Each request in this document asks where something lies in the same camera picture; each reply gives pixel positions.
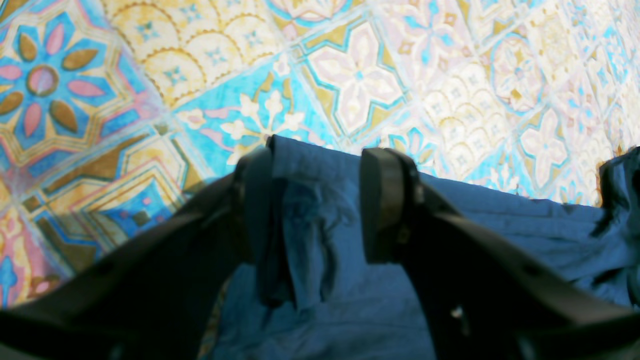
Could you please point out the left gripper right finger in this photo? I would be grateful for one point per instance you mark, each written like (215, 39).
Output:
(482, 297)

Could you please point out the patterned tablecloth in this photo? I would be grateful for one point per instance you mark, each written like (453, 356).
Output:
(115, 113)

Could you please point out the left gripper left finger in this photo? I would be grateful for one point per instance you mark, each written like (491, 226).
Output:
(151, 298)

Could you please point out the dark blue t-shirt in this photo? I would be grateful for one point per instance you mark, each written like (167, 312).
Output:
(364, 258)

